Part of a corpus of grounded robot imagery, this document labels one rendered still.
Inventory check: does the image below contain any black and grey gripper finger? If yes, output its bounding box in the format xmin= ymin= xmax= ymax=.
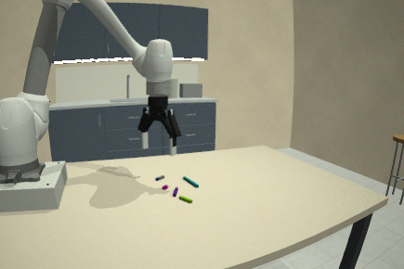
xmin=156 ymin=109 xmax=181 ymax=156
xmin=138 ymin=108 xmax=154 ymax=149

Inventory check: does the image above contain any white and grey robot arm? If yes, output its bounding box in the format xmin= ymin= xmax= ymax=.
xmin=0 ymin=0 xmax=173 ymax=186

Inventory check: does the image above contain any turquoise rod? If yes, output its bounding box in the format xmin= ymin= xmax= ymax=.
xmin=183 ymin=176 xmax=199 ymax=188

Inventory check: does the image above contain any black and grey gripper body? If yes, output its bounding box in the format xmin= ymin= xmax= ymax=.
xmin=148 ymin=96 xmax=168 ymax=122

